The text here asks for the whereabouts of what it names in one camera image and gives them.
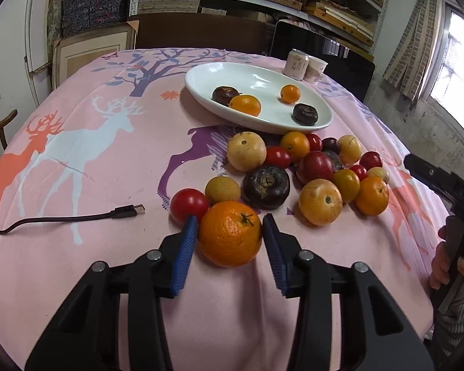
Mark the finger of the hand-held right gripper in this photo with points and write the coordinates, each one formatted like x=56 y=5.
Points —
x=429 y=174

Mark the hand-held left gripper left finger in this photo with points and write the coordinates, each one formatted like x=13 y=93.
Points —
x=185 y=255

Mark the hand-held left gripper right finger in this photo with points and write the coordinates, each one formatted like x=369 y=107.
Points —
x=274 y=255

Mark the large orange mandarin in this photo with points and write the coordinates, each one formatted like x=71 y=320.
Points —
x=230 y=234

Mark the small pale yellow fruit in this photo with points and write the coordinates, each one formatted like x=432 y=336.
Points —
x=378 y=174

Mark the large red tomato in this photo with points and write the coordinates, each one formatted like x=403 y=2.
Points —
x=187 y=204

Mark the large dark water chestnut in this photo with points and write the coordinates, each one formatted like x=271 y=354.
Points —
x=266 y=184

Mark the small red cherry tomato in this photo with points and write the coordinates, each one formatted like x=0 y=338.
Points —
x=358 y=172
x=314 y=142

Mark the yellow green round fruit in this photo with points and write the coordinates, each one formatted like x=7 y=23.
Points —
x=222 y=189

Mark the yellow orange round fruit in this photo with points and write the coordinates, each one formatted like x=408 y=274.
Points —
x=346 y=185

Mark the white oval plate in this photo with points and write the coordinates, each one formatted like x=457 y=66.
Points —
x=255 y=81

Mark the person's right forearm grey sleeve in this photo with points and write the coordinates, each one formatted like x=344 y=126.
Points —
x=460 y=317

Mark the person's right hand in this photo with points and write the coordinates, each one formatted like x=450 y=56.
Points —
x=440 y=266

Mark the dark red round fruit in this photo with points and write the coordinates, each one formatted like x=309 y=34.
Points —
x=370 y=160

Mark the pale yellow round fruit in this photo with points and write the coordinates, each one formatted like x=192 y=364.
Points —
x=349 y=148

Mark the dark purple round fruit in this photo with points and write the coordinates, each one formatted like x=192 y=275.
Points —
x=330 y=144

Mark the window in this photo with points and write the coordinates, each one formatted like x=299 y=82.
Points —
x=460 y=65

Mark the orange fruit with green stem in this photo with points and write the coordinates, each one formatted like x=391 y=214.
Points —
x=294 y=143

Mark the pink deer print tablecloth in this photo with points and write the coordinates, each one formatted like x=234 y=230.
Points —
x=100 y=162

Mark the black glossy panel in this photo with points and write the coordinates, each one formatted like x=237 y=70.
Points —
x=352 y=73

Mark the beige checked curtain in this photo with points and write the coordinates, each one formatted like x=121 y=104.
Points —
x=413 y=46

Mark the shiny oval orange fruit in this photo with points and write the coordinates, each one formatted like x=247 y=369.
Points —
x=245 y=106

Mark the white paper cup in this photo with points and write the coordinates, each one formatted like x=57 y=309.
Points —
x=316 y=69

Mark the small orange kumquat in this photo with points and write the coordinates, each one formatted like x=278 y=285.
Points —
x=290 y=94

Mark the small dark water chestnut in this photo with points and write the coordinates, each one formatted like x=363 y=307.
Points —
x=224 y=96

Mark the white metal shelf rack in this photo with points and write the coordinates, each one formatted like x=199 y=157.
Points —
x=382 y=15

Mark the white beverage can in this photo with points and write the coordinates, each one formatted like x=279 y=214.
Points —
x=294 y=65

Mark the stack of wooden boards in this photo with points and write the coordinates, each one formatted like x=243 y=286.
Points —
x=348 y=19

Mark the brown wooden chair back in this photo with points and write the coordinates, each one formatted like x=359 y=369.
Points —
x=201 y=33

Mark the cardboard framed panel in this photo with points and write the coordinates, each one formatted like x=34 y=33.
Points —
x=89 y=52

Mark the curved wooden chair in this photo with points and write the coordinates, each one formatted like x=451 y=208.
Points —
x=4 y=121

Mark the stack of blue patterned boxes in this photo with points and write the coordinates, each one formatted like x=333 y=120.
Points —
x=92 y=11

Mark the white door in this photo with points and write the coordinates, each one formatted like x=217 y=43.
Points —
x=38 y=27

